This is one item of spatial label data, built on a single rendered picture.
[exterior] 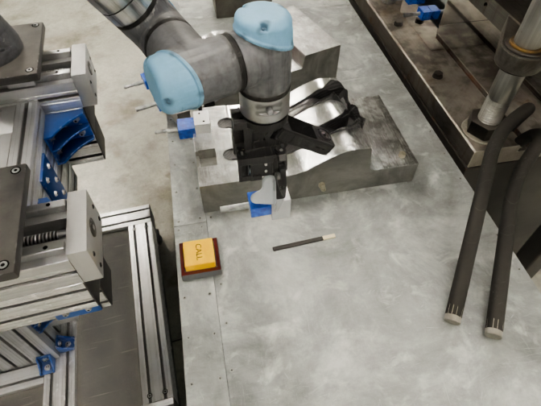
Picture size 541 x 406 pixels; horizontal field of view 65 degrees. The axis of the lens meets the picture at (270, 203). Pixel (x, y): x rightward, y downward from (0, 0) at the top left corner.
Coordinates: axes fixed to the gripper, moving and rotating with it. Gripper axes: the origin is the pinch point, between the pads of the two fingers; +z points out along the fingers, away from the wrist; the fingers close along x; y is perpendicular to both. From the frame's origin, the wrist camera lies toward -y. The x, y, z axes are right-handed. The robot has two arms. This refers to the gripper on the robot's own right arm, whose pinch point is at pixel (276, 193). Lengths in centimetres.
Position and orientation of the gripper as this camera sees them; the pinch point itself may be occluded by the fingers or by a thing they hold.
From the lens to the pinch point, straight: 80.6
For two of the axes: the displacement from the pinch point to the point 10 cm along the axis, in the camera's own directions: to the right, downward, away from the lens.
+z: 0.0, 6.3, 7.8
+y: -9.8, 1.5, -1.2
